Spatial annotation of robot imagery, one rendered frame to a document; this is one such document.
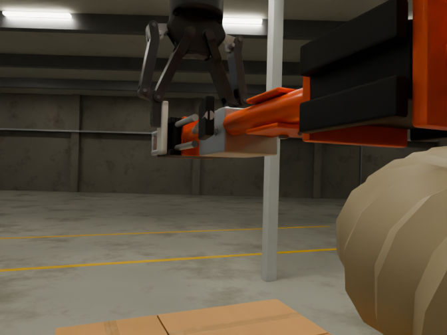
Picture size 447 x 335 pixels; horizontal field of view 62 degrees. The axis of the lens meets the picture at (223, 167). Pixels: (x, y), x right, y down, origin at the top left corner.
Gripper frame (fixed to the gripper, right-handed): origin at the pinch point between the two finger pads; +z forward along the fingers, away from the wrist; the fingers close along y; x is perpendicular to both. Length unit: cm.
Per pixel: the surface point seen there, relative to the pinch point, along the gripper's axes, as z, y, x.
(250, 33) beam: -244, 296, 569
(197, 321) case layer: 69, 35, 96
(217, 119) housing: -0.6, -2.5, -14.9
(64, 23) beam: -254, -22, 702
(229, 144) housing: 1.9, -1.9, -16.4
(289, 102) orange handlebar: -0.5, -2.3, -27.3
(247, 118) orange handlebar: 0.0, -2.4, -21.3
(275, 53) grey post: -115, 184, 287
